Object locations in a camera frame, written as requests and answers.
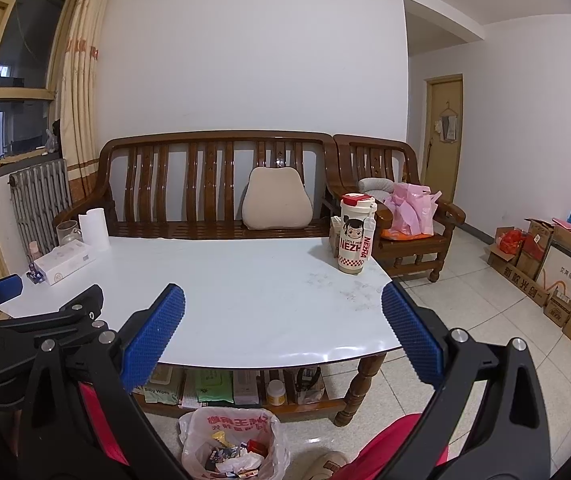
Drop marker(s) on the small dark object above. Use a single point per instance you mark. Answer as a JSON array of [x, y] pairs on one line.
[[55, 132]]

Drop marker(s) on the yellow jar white lid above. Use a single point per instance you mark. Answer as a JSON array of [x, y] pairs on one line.
[[276, 394]]

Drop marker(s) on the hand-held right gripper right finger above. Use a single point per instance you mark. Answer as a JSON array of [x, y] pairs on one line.
[[410, 340]]

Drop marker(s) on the pink plastic bag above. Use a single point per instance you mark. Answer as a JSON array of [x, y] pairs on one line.
[[415, 210]]

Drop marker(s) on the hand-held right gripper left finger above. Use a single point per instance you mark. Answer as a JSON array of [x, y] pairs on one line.
[[155, 340]]

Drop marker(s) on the pile of cardboard boxes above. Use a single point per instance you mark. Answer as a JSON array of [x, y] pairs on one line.
[[565, 270]]

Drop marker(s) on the green flat pack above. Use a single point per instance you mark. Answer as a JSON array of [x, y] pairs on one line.
[[215, 387]]

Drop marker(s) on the wooden sofa bench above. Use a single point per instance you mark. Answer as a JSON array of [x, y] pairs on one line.
[[215, 136]]

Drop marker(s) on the bin with plastic bag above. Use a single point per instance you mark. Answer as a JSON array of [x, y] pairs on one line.
[[200, 435]]

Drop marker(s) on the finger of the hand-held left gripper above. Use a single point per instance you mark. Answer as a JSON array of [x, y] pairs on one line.
[[65, 317], [0, 290]]

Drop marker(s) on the white tissue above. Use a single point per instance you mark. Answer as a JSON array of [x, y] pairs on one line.
[[240, 464]]

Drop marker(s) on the person's right shoe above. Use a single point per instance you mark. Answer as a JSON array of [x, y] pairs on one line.
[[323, 467]]

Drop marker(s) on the grey roll pillow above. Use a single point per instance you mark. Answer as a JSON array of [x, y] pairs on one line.
[[375, 185]]

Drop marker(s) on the red plastic bag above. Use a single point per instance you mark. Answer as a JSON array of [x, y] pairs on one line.
[[510, 242]]

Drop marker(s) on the grey cloth on hanger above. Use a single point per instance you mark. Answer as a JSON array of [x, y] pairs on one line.
[[448, 127]]

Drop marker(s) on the white paper towel roll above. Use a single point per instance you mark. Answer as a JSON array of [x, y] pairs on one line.
[[94, 230]]

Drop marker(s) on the white flat pack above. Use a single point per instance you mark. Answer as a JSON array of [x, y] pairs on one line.
[[189, 390]]

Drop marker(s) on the beige cushion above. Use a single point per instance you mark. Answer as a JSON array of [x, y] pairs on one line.
[[275, 200]]

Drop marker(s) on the beige curtain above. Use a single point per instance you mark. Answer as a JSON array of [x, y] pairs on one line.
[[77, 85]]

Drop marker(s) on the small brown cardboard box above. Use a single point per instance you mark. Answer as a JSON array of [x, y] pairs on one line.
[[335, 232]]

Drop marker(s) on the clear plastic container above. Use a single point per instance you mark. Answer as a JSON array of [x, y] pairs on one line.
[[309, 385]]

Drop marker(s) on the white long box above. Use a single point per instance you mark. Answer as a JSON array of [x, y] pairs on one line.
[[246, 387]]

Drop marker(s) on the yellow snack wrapper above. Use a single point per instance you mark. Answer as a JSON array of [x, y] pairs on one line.
[[221, 441]]

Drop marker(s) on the yellow framed window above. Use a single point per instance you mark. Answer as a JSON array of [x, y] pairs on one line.
[[25, 35]]

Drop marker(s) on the person's right leg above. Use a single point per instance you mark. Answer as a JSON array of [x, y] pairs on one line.
[[395, 450]]

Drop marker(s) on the yellow door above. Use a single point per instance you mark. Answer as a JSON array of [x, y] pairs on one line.
[[445, 170]]

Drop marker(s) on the white cartoon print bottle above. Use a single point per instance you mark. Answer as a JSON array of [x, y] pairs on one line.
[[350, 255]]

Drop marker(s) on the wooden armchair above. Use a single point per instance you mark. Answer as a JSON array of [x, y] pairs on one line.
[[375, 141]]

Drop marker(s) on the white tissue box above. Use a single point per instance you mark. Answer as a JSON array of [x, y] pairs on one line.
[[65, 262]]

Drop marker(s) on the light green wipes pack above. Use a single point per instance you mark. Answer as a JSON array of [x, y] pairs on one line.
[[163, 387]]

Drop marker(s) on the grey radiator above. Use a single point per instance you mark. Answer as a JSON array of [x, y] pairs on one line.
[[40, 200]]

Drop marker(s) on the clear glass cup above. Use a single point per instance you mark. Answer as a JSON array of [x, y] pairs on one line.
[[67, 234]]

